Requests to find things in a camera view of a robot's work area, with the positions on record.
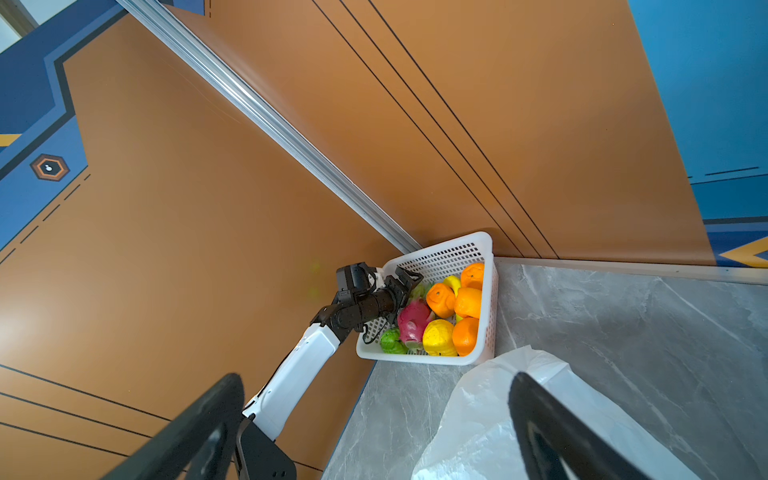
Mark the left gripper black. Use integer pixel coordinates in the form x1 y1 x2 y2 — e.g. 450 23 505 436
359 266 423 324

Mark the white perforated plastic basket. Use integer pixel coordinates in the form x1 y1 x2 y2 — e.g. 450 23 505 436
356 232 498 366

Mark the small green fruit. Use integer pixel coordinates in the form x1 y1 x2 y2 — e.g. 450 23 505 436
409 281 431 301

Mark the pink dragon fruit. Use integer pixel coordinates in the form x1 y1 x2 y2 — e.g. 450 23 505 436
397 299 435 350

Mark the orange tangerine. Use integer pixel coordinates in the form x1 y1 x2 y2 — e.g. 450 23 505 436
460 263 485 290
452 317 479 357
426 283 456 319

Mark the orange persimmon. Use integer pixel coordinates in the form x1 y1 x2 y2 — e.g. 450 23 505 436
454 288 483 319

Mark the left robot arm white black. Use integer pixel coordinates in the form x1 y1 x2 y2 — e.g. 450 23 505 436
234 262 423 479

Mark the white plastic bag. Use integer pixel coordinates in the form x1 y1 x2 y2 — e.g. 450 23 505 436
412 346 695 479

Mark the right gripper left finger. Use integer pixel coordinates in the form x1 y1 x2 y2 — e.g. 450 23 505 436
105 373 244 479

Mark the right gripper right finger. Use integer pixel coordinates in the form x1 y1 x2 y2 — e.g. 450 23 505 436
508 372 647 479

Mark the yellow banana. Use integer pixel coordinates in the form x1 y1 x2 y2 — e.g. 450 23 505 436
443 275 462 296

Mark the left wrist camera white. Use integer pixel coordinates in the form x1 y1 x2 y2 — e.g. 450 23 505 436
368 267 386 290

